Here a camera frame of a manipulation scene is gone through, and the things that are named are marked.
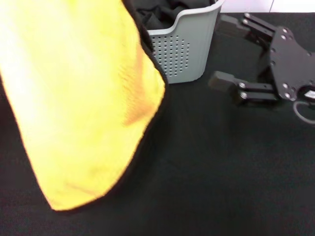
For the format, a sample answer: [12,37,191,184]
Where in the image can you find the grey right gripper cable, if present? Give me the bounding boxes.
[292,100,315,122]

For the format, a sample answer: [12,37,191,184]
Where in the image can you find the grey perforated plastic storage basket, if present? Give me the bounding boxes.
[134,0,225,85]

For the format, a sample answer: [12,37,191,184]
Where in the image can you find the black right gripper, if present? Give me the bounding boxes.
[208,12,315,107]

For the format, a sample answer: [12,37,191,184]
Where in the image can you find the dark clothes in basket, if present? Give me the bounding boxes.
[134,0,215,30]

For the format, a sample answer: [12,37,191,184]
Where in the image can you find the black tablecloth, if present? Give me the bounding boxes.
[0,11,315,236]

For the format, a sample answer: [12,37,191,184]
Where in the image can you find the grey-green yellow towel black trim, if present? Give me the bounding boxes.
[0,0,170,217]

